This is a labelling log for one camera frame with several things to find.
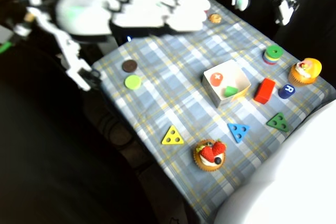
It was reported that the red toy cylinder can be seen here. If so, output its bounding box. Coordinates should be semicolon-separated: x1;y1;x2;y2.
209;72;224;87

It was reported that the green toy cylinder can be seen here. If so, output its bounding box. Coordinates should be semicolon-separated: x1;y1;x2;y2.
224;86;238;98

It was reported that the white yellow paper box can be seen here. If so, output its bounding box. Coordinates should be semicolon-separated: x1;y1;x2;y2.
202;59;251;109

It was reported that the blue cylinder with letter R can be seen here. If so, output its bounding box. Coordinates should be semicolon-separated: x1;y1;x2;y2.
278;84;296;99

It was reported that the brown toy sandwich cookie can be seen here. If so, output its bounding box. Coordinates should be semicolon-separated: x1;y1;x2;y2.
121;59;139;73

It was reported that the green toy sandwich cookie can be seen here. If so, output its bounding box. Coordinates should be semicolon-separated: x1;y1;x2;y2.
124;74;142;90

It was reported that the red rectangular wooden block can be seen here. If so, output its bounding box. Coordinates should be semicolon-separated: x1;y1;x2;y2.
253;78;276;104

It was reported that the toy cupcake with yellow topping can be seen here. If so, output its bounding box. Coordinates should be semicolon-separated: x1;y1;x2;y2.
288;57;323;88

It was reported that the blue plaid table cloth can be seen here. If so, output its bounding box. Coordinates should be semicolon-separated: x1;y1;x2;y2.
91;0;330;224

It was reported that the yellow triangle block with holes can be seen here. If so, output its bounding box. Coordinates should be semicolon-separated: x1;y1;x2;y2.
161;125;184;145

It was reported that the green triangle block with holes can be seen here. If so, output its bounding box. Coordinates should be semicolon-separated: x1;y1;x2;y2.
266;112;289;133

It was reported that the blue triangle block with holes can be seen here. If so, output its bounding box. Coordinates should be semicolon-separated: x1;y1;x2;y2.
227;123;250;144

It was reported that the toy cupcake with strawberries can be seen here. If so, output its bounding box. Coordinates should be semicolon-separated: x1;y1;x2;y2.
193;139;227;172

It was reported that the colourful ring stack toy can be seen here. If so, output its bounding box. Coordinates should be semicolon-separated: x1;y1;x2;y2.
262;45;285;66

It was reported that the green cable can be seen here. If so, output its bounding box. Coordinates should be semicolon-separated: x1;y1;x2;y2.
0;41;13;54

